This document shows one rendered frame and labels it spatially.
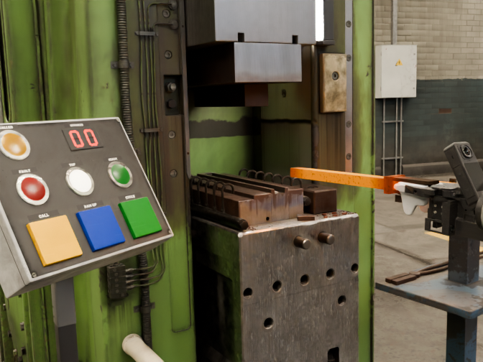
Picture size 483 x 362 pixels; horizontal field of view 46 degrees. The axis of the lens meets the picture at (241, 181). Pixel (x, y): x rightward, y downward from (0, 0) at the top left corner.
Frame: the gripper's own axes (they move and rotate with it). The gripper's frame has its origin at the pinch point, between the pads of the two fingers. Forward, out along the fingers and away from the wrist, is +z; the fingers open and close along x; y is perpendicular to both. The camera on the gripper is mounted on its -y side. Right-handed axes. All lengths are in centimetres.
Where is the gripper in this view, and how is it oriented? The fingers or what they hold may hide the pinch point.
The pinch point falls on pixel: (402, 182)
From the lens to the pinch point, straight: 113.6
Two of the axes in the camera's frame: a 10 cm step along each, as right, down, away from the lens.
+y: 0.1, 9.9, 1.5
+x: 8.5, -0.9, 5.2
